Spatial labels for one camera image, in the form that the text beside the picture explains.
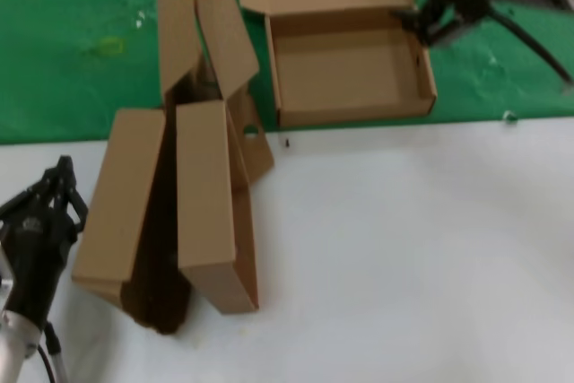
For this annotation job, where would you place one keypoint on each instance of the narrow cardboard box holed flap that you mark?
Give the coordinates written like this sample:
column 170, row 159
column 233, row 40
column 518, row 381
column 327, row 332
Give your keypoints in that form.
column 204, row 185

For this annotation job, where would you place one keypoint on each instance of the large open cardboard box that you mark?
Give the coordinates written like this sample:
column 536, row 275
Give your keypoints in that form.
column 121, row 185

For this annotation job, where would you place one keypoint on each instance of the clear table edge clip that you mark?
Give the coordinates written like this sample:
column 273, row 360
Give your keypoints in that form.
column 510, row 117

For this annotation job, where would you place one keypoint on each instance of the cardboard mailer box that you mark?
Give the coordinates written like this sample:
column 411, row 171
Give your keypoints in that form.
column 341, row 64

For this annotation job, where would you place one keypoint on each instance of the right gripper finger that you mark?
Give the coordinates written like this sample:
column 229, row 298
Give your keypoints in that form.
column 529, row 37
column 437, row 20

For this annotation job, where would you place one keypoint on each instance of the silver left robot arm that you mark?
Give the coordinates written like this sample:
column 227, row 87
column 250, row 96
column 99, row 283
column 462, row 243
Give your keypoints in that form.
column 13, row 347

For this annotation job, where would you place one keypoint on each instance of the clear tape scrap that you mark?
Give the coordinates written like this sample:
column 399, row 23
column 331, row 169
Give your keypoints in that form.
column 140, row 20

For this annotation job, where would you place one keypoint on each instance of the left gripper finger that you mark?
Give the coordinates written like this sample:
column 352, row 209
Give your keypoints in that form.
column 36, row 188
column 77, row 206

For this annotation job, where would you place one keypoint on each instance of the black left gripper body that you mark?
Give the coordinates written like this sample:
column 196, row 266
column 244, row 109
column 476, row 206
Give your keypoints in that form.
column 36, row 257

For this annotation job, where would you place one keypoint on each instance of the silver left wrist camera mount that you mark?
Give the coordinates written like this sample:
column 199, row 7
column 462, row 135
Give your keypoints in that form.
column 4, row 284

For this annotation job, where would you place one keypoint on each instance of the green table cloth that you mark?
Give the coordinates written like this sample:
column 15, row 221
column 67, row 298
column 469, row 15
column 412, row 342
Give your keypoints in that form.
column 67, row 87

